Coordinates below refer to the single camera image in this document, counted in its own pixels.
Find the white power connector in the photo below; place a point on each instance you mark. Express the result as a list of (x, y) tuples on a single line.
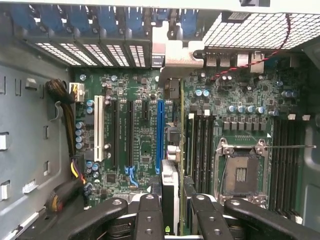
[(77, 91)]

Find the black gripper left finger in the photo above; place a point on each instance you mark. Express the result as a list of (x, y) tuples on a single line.
[(150, 220)]

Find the green motherboard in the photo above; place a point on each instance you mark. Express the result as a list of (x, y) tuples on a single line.
[(147, 140)]

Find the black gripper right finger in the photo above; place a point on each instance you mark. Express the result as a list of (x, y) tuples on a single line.
[(212, 222)]

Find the white expansion slot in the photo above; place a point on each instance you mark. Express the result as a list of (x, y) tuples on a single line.
[(99, 127)]

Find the thin socket locking lever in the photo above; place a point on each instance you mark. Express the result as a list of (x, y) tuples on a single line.
[(287, 147)]

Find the long black expansion slot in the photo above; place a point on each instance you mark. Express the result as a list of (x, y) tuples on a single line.
[(114, 135), (130, 135)]

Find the short black expansion slot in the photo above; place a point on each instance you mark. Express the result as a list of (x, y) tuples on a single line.
[(146, 110)]

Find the black installed RAM stick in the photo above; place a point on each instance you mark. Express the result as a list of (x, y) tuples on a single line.
[(190, 140)]

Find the open grey PC case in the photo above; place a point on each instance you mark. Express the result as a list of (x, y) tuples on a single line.
[(25, 125)]

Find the blue expansion slot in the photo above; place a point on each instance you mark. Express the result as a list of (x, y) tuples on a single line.
[(160, 137)]

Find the CPU socket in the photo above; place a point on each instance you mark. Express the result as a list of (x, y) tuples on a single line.
[(242, 175)]

